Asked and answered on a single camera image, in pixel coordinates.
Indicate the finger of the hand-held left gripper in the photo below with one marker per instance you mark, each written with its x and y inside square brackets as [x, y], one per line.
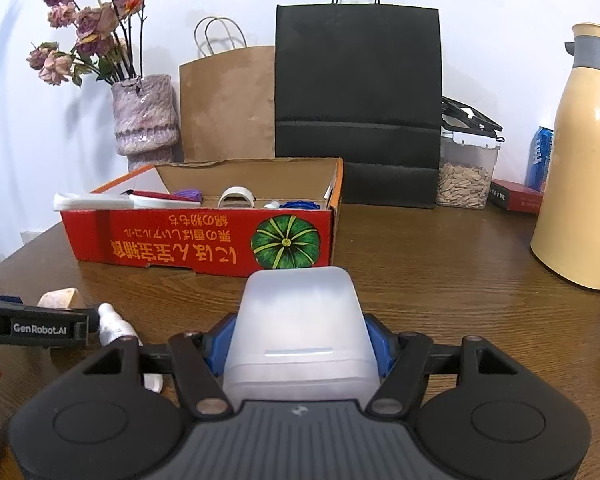
[0, 298]
[93, 319]

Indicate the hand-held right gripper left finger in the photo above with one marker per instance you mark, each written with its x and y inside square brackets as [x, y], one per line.
[215, 347]

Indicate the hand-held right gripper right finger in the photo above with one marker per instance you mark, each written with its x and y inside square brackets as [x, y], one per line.
[380, 345]

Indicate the small white bottle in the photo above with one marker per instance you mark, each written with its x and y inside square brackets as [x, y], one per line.
[116, 327]

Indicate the translucent white plastic box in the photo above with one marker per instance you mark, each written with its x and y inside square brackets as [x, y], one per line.
[300, 330]

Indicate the red cardboard box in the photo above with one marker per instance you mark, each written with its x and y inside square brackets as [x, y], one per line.
[190, 240]

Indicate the red and white lint brush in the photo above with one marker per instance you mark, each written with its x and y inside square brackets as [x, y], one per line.
[130, 201]

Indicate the beige roll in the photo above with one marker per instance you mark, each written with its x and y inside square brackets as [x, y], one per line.
[57, 299]

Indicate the white tape roll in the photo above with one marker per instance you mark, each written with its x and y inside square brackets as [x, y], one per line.
[236, 196]

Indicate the small white item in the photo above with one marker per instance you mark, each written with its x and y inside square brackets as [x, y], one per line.
[272, 205]

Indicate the purple item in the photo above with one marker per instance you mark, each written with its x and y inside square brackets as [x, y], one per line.
[187, 194]

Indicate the blue plastic item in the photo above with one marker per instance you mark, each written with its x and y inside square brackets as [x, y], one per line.
[300, 205]

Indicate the clear container of seeds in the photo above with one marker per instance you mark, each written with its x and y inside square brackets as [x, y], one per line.
[465, 175]

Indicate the flat red box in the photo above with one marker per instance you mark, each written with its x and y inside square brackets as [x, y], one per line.
[517, 199]

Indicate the purple ceramic vase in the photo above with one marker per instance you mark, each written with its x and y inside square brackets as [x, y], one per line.
[145, 120]

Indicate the brown paper bag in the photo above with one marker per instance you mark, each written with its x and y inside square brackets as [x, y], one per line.
[230, 110]

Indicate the blue drink can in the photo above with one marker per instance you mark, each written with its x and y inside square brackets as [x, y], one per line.
[540, 160]

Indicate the black paper bag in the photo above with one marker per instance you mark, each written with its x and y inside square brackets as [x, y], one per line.
[357, 100]

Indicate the cream thermos jug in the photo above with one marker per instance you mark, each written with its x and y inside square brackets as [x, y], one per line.
[580, 170]

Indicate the dried rose bouquet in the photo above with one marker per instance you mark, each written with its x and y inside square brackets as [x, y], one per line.
[90, 25]

